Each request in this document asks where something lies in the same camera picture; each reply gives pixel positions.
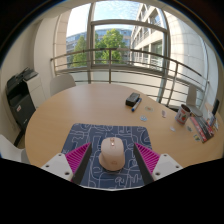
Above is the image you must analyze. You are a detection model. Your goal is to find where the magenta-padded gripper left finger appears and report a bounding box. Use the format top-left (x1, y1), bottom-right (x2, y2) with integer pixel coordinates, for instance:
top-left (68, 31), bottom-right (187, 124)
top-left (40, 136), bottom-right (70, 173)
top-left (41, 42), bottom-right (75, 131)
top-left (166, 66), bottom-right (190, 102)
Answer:
top-left (40, 142), bottom-right (94, 186)

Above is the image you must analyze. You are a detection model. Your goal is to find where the black whiteboard eraser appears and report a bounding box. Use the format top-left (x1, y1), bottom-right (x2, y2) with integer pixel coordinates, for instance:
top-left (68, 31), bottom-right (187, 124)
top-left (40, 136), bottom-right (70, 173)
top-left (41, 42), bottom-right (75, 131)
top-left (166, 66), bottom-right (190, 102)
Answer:
top-left (125, 92), bottom-right (141, 108)

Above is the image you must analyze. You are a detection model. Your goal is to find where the colourful leaflet stack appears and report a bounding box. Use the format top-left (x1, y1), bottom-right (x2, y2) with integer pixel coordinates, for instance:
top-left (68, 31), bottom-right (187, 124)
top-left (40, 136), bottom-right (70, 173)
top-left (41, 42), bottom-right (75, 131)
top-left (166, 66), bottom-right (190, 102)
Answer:
top-left (208, 113), bottom-right (221, 132)

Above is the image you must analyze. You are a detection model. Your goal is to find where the white strawberry print mug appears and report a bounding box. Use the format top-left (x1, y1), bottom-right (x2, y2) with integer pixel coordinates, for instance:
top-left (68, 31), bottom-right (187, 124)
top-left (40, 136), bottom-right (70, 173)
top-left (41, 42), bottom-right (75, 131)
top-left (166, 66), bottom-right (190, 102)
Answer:
top-left (174, 103), bottom-right (192, 126)

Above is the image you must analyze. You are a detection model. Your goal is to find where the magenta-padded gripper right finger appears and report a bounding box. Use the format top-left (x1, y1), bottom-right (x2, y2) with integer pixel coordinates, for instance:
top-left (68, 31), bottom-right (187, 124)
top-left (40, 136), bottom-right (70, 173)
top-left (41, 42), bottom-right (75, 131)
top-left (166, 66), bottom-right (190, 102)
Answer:
top-left (133, 142), bottom-right (184, 186)

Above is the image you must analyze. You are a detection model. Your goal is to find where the pale pink computer mouse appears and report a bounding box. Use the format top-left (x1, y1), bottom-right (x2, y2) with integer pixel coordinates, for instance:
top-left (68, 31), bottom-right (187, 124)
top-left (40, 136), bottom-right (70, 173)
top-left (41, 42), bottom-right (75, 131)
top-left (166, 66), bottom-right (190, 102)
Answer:
top-left (98, 136), bottom-right (127, 173)

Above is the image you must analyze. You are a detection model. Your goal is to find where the blue marker pen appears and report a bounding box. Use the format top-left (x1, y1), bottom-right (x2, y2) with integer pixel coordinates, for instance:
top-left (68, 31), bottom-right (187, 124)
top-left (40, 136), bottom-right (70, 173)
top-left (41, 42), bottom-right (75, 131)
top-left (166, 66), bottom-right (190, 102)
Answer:
top-left (131, 97), bottom-right (143, 113)

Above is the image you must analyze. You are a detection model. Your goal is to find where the metal balcony railing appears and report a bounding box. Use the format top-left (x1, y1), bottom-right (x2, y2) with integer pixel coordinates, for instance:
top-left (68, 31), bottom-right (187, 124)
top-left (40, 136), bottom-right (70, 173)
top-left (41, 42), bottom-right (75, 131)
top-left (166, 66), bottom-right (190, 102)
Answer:
top-left (49, 47), bottom-right (210, 108)

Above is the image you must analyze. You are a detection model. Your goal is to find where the dark blue patterned mouse pad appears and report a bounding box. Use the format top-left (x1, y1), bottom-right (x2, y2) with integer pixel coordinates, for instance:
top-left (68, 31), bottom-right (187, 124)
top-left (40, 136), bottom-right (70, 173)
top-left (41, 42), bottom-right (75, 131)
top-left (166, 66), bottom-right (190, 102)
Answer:
top-left (60, 123), bottom-right (154, 190)

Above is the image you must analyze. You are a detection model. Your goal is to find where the white chair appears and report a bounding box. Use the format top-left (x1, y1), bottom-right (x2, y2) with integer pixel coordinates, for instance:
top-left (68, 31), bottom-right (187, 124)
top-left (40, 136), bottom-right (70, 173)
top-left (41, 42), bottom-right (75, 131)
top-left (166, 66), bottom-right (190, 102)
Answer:
top-left (49, 73), bottom-right (77, 98)
top-left (0, 133), bottom-right (30, 164)
top-left (185, 83), bottom-right (198, 108)

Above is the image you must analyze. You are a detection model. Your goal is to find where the red and black magazine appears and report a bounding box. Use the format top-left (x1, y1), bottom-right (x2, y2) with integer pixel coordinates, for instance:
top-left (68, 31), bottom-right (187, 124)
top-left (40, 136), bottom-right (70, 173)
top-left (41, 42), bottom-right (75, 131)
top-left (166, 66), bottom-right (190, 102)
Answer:
top-left (189, 115), bottom-right (215, 144)

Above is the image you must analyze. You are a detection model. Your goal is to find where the black and white printer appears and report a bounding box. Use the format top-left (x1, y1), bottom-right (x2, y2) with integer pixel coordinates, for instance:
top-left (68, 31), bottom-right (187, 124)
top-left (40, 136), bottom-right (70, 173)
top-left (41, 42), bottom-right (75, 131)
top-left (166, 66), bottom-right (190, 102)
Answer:
top-left (5, 67), bottom-right (46, 131)

